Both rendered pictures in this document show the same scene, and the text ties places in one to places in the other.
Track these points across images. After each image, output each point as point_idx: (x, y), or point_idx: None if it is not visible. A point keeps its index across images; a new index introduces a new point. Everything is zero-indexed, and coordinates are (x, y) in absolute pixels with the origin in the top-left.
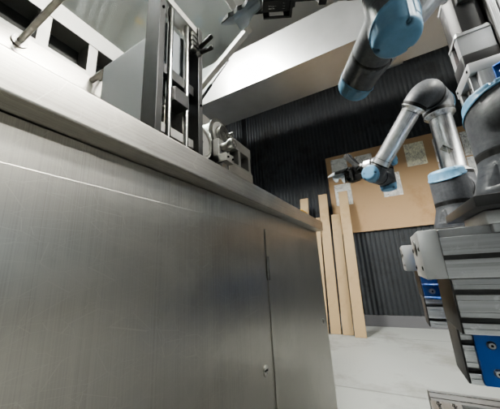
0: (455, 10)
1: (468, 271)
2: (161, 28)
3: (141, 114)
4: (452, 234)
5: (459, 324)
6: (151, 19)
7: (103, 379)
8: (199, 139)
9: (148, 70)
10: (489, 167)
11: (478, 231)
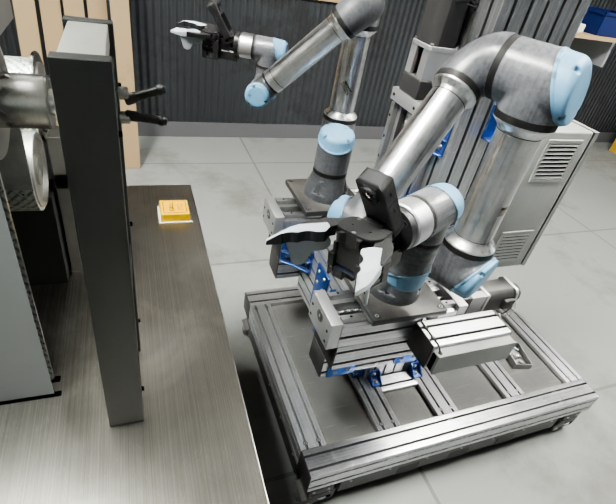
0: (451, 6)
1: (348, 343)
2: (124, 198)
3: (100, 352)
4: (349, 322)
5: (329, 363)
6: (87, 167)
7: None
8: (134, 283)
9: (105, 285)
10: None
11: (362, 320)
